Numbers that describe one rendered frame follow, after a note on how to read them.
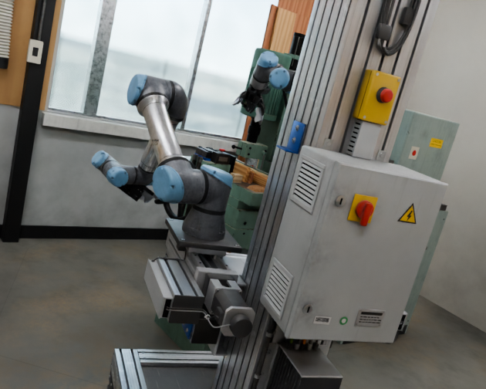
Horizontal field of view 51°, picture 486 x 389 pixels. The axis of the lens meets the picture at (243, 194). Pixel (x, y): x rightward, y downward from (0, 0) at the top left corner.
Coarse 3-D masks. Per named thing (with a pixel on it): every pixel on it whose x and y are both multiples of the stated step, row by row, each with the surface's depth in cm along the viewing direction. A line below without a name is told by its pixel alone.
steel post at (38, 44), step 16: (48, 0) 293; (48, 16) 296; (32, 32) 296; (48, 32) 299; (32, 48) 294; (48, 48) 301; (32, 64) 299; (32, 80) 302; (32, 96) 305; (32, 112) 308; (32, 128) 311; (16, 144) 310; (32, 144) 314; (16, 160) 312; (16, 176) 315; (16, 192) 318; (16, 208) 321; (16, 224) 324; (16, 240) 328
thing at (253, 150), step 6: (240, 144) 244; (246, 144) 241; (252, 144) 243; (258, 144) 246; (240, 150) 244; (246, 150) 241; (252, 150) 244; (258, 150) 246; (264, 150) 248; (246, 156) 242; (252, 156) 245; (258, 156) 247
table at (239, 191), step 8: (232, 184) 230; (240, 184) 229; (248, 184) 234; (256, 184) 238; (232, 192) 230; (240, 192) 226; (248, 192) 221; (256, 192) 222; (240, 200) 225; (248, 200) 221; (256, 200) 222
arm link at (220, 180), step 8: (208, 168) 168; (216, 168) 174; (208, 176) 167; (216, 176) 167; (224, 176) 168; (208, 184) 166; (216, 184) 167; (224, 184) 169; (208, 192) 166; (216, 192) 168; (224, 192) 170; (208, 200) 168; (216, 200) 169; (224, 200) 171; (208, 208) 170; (216, 208) 170; (224, 208) 173
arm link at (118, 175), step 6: (108, 162) 207; (114, 162) 207; (102, 168) 207; (108, 168) 204; (114, 168) 202; (120, 168) 202; (126, 168) 206; (132, 168) 208; (108, 174) 202; (114, 174) 200; (120, 174) 201; (126, 174) 202; (132, 174) 207; (108, 180) 204; (114, 180) 201; (120, 180) 202; (126, 180) 204; (132, 180) 207; (120, 186) 204
